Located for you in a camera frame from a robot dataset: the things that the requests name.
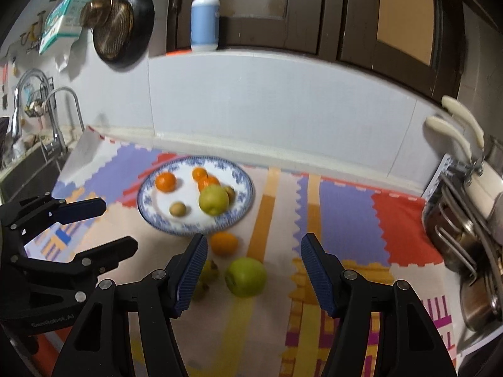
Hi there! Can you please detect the blue-rimmed white plate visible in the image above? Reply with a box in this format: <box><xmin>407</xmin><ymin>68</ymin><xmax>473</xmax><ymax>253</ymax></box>
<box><xmin>137</xmin><ymin>156</ymin><xmax>255</xmax><ymax>236</ymax></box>

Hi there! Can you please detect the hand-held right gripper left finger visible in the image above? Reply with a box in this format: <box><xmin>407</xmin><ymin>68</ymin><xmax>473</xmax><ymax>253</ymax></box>
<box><xmin>51</xmin><ymin>233</ymin><xmax>209</xmax><ymax>377</ymax></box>

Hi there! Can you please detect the small orange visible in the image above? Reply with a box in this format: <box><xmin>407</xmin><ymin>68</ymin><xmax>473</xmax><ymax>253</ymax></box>
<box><xmin>210</xmin><ymin>232</ymin><xmax>239</xmax><ymax>256</ymax></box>

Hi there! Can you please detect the copper ladle pot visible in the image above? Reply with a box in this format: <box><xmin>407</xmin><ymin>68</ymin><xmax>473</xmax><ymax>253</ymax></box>
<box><xmin>80</xmin><ymin>0</ymin><xmax>113</xmax><ymax>28</ymax></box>

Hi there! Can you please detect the golden metal strainer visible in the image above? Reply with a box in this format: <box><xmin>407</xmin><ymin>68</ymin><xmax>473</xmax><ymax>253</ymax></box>
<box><xmin>94</xmin><ymin>2</ymin><xmax>134</xmax><ymax>53</ymax></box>

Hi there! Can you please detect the cream-handled pan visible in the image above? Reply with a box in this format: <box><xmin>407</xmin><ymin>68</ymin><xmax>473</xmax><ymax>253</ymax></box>
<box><xmin>425</xmin><ymin>116</ymin><xmax>503</xmax><ymax>193</ymax></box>
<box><xmin>441</xmin><ymin>95</ymin><xmax>486</xmax><ymax>148</ymax></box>

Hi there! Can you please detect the colourful patterned tablecloth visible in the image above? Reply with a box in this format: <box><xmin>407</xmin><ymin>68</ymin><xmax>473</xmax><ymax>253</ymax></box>
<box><xmin>24</xmin><ymin>126</ymin><xmax>460</xmax><ymax>377</ymax></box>

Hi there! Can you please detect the orange with stem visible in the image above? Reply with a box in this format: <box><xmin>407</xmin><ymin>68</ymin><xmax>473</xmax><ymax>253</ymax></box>
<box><xmin>197</xmin><ymin>176</ymin><xmax>221</xmax><ymax>193</ymax></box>

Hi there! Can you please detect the steel kitchen sink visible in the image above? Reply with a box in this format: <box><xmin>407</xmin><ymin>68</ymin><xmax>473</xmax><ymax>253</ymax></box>
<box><xmin>0</xmin><ymin>145</ymin><xmax>64</xmax><ymax>205</ymax></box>

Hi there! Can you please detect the blue pump soap bottle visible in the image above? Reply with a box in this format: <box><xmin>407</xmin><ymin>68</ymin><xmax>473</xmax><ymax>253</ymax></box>
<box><xmin>191</xmin><ymin>0</ymin><xmax>221</xmax><ymax>52</ymax></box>

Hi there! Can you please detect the green and white tissue pack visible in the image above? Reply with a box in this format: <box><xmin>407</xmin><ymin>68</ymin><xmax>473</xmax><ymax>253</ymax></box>
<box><xmin>38</xmin><ymin>0</ymin><xmax>95</xmax><ymax>56</ymax></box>

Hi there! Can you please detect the bicycle-shaped wall hook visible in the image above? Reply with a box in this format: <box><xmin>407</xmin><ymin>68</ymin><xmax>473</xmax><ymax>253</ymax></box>
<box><xmin>19</xmin><ymin>12</ymin><xmax>46</xmax><ymax>53</ymax></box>

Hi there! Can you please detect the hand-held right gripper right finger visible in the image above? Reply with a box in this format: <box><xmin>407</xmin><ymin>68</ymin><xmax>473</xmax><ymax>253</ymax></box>
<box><xmin>301</xmin><ymin>232</ymin><xmax>458</xmax><ymax>377</ymax></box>

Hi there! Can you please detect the black frying pan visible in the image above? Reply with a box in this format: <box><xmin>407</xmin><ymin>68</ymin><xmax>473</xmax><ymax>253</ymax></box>
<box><xmin>92</xmin><ymin>0</ymin><xmax>155</xmax><ymax>67</ymax></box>

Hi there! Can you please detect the dark wooden window frame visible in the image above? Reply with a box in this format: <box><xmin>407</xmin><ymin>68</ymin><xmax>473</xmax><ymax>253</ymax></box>
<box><xmin>165</xmin><ymin>0</ymin><xmax>464</xmax><ymax>103</ymax></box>

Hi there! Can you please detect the green apple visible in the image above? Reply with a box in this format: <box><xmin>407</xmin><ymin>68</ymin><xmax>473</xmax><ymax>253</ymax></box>
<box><xmin>225</xmin><ymin>257</ymin><xmax>268</xmax><ymax>297</ymax></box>

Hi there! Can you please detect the large orange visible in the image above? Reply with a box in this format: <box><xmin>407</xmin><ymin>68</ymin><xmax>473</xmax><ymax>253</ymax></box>
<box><xmin>155</xmin><ymin>172</ymin><xmax>177</xmax><ymax>192</ymax></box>

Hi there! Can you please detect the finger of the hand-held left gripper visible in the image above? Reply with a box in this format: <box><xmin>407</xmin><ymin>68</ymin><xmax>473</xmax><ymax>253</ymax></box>
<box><xmin>12</xmin><ymin>236</ymin><xmax>139</xmax><ymax>295</ymax></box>
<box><xmin>0</xmin><ymin>194</ymin><xmax>108</xmax><ymax>240</ymax></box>

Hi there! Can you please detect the thin gooseneck faucet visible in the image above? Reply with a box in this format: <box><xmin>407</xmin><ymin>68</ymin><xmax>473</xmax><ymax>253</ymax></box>
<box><xmin>43</xmin><ymin>87</ymin><xmax>85</xmax><ymax>136</ymax></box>

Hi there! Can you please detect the black wire basket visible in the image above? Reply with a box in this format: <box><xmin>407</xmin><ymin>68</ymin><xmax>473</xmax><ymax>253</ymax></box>
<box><xmin>24</xmin><ymin>88</ymin><xmax>53</xmax><ymax>118</ymax></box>

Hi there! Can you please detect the large chrome faucet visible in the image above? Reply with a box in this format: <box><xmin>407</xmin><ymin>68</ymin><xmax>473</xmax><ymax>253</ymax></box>
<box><xmin>11</xmin><ymin>68</ymin><xmax>69</xmax><ymax>166</ymax></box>

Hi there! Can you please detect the yellow-green pear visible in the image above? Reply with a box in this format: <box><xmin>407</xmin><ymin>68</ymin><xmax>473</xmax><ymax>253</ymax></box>
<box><xmin>198</xmin><ymin>184</ymin><xmax>229</xmax><ymax>216</ymax></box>

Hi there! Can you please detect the white dish rack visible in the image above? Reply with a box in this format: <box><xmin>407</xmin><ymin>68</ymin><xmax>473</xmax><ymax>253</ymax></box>
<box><xmin>422</xmin><ymin>153</ymin><xmax>503</xmax><ymax>356</ymax></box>

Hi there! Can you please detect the stainless steel pot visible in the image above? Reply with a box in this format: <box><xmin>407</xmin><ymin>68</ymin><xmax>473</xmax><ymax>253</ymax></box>
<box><xmin>426</xmin><ymin>196</ymin><xmax>486</xmax><ymax>272</ymax></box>
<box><xmin>460</xmin><ymin>275</ymin><xmax>503</xmax><ymax>332</ymax></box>

